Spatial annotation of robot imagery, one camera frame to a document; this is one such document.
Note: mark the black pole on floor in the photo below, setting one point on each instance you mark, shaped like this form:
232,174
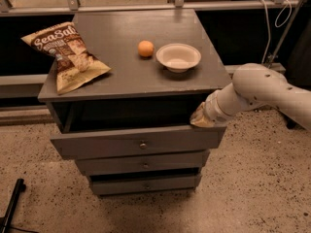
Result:
5,221

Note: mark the grey top drawer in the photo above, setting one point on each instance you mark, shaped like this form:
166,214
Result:
127,142

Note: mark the metal railing frame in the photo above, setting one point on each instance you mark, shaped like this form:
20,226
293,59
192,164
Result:
145,0

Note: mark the orange fruit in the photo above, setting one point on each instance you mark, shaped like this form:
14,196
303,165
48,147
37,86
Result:
146,48

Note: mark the grey drawer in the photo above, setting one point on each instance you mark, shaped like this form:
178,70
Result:
156,184
127,142
143,163

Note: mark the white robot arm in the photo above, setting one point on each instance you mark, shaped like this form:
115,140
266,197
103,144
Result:
252,86

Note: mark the grey wooden drawer cabinet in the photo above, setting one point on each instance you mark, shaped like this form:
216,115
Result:
137,92

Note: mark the sea salt chips bag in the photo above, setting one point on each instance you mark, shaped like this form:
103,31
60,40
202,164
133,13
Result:
75,64

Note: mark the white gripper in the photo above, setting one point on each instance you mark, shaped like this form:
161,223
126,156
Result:
212,110

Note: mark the grey bottom drawer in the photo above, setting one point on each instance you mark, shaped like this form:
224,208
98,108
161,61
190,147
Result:
156,184

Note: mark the white paper bowl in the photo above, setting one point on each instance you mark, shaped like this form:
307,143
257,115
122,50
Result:
178,58

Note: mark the grey middle drawer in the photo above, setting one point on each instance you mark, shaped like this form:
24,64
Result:
143,163

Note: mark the metal tripod stand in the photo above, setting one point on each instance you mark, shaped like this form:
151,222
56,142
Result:
285,29

